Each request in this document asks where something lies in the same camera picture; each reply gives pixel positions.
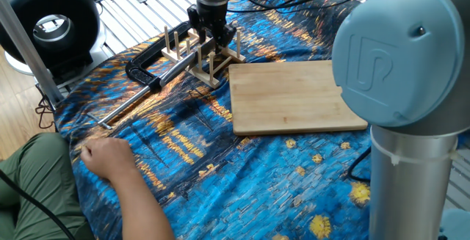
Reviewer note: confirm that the aluminium frame post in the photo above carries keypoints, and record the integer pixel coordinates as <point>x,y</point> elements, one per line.
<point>29,53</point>

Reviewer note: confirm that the wooden cutting board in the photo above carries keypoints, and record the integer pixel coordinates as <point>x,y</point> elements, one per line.
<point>293,97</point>

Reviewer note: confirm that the person's bare forearm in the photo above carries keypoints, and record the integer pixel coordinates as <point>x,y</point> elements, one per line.
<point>143,210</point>

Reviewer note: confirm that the starry night painting tablecloth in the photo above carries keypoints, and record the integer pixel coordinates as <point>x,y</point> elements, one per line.
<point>238,181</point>

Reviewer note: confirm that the person's bare hand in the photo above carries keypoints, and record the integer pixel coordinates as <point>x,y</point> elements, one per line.
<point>108,159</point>

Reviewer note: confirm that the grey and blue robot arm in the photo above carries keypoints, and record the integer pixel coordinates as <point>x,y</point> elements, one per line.
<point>396,49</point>

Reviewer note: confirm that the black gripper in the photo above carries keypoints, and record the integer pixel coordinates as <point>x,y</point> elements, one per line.
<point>213,16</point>

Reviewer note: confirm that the wooden peg dish rack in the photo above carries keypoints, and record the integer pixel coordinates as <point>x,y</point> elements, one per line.
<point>205,76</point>

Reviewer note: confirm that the green trousers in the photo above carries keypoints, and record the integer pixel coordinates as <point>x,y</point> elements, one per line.
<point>40,181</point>

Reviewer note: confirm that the black C-clamp with steel screw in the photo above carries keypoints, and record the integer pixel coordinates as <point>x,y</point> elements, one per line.
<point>143,73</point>

